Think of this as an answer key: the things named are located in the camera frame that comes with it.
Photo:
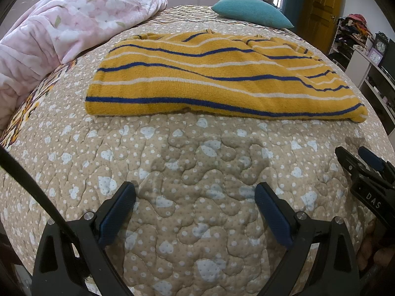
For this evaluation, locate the yellow striped sweater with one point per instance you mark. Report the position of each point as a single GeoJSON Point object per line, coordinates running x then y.
{"type": "Point", "coordinates": [216, 80]}

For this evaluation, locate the white shoe rack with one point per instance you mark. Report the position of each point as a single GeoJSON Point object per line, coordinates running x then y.
{"type": "Point", "coordinates": [339, 46]}

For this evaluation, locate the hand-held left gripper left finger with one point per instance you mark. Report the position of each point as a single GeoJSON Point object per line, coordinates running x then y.
{"type": "Point", "coordinates": [118, 212]}

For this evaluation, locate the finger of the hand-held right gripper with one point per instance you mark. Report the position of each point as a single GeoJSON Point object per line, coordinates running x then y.
{"type": "Point", "coordinates": [370, 158]}
{"type": "Point", "coordinates": [347, 160]}

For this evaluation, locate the dark ornate clock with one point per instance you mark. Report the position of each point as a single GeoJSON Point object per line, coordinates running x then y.
{"type": "Point", "coordinates": [381, 45]}

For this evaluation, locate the yellow wooden door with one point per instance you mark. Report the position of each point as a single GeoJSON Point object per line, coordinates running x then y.
{"type": "Point", "coordinates": [321, 6]}

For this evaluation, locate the teal pillow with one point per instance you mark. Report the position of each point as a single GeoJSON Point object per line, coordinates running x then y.
{"type": "Point", "coordinates": [253, 10]}

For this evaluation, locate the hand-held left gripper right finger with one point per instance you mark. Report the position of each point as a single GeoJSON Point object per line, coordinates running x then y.
{"type": "Point", "coordinates": [274, 215]}

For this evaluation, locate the purple square clock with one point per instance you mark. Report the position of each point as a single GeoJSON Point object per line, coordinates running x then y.
{"type": "Point", "coordinates": [376, 58]}

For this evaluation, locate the white television cabinet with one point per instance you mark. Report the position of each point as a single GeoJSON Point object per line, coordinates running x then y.
{"type": "Point", "coordinates": [359, 64]}

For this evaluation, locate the beige heart quilted bedspread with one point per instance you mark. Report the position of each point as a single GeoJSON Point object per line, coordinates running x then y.
{"type": "Point", "coordinates": [197, 160]}

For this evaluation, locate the pink floral duvet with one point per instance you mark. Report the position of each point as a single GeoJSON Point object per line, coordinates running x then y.
{"type": "Point", "coordinates": [61, 27]}

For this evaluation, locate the person's right hand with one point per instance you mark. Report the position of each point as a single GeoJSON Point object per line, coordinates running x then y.
{"type": "Point", "coordinates": [372, 240]}

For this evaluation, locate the brown headboard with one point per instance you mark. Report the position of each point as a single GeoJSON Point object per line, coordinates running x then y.
{"type": "Point", "coordinates": [18, 6]}

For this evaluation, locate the pile of clothes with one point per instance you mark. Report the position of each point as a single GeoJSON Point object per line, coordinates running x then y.
{"type": "Point", "coordinates": [358, 23]}

